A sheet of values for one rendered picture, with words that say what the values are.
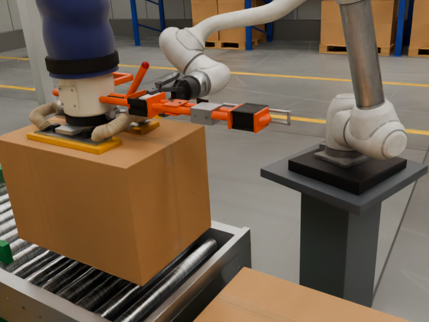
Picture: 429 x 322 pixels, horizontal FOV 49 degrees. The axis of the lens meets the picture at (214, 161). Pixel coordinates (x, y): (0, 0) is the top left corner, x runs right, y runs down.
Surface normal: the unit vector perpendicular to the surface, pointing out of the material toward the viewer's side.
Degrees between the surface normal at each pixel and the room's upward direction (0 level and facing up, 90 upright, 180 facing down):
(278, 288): 0
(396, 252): 0
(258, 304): 0
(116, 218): 90
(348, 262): 90
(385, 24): 90
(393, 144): 95
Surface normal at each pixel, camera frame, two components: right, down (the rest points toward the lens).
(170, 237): 0.85, 0.16
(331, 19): -0.51, 0.37
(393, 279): -0.06, -0.92
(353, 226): 0.65, 0.26
